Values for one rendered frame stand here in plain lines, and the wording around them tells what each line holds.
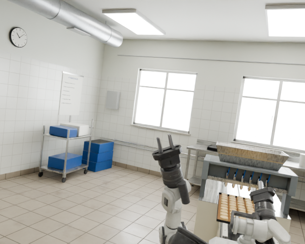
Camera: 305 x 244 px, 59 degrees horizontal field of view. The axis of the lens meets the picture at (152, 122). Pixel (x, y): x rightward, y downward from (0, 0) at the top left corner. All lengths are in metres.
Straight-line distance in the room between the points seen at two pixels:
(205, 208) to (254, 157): 0.59
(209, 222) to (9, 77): 3.87
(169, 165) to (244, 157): 1.32
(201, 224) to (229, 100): 3.56
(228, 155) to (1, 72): 3.78
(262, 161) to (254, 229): 1.36
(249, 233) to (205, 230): 1.43
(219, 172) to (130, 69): 4.47
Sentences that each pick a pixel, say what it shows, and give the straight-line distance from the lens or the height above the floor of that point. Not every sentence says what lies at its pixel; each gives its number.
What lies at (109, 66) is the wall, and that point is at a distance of 6.78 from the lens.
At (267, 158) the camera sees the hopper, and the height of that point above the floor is 1.28.
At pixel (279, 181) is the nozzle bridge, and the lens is 2.46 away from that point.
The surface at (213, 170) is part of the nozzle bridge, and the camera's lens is 2.41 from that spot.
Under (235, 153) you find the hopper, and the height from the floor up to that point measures 1.27.
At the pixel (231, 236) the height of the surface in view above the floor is 0.84.
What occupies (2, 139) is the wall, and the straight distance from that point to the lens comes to 5.11.
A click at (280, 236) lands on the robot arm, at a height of 1.10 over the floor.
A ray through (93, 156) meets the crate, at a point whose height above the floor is 0.32.
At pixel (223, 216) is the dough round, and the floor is 0.92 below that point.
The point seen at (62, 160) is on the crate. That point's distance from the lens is 5.23.
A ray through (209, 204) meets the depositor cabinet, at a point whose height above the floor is 0.82.
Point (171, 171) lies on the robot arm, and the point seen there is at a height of 1.33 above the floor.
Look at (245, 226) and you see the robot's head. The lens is 1.07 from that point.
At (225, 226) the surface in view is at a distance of 1.83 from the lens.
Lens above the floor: 1.59
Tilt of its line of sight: 4 degrees down
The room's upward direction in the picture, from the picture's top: 7 degrees clockwise
